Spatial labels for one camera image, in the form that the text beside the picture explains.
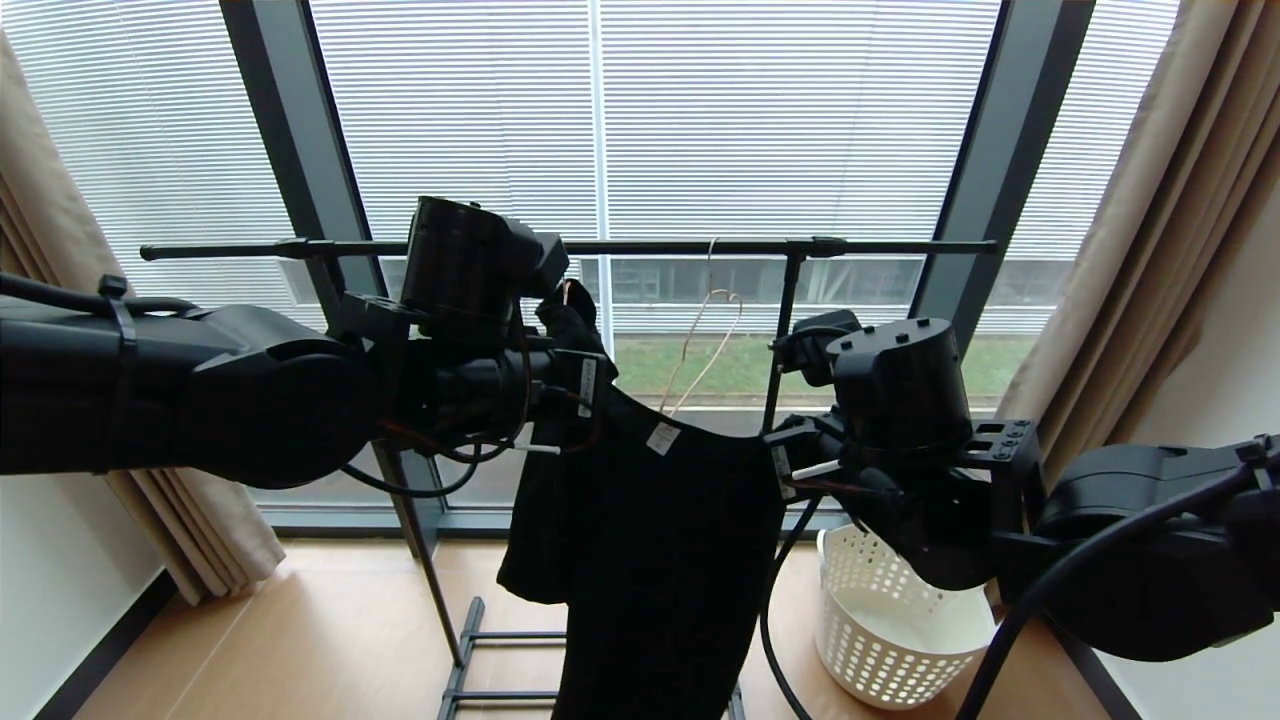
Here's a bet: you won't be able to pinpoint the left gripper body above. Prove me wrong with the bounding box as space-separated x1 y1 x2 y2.
540 350 613 441

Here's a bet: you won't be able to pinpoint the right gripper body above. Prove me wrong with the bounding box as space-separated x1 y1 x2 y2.
768 415 871 501

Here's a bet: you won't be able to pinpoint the black shorts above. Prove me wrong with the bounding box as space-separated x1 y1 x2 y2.
497 280 621 606

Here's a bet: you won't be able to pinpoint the heap of clothes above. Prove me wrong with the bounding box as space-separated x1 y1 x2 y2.
555 385 791 720

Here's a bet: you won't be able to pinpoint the white laundry basket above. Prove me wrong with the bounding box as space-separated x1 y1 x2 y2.
815 525 998 711

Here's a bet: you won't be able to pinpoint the black clothes rack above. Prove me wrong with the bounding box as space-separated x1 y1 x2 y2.
140 236 999 720

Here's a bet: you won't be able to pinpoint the window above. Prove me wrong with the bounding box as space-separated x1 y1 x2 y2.
0 0 1181 536

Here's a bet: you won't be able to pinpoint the beige curtain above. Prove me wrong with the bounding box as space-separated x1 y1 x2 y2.
0 30 286 606
985 0 1280 601

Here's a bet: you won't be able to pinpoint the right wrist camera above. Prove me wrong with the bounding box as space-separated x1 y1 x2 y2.
775 310 863 386

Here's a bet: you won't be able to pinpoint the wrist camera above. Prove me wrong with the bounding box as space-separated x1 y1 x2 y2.
775 310 863 386
512 228 571 297

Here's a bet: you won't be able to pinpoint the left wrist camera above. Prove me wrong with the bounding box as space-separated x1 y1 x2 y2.
512 228 571 297

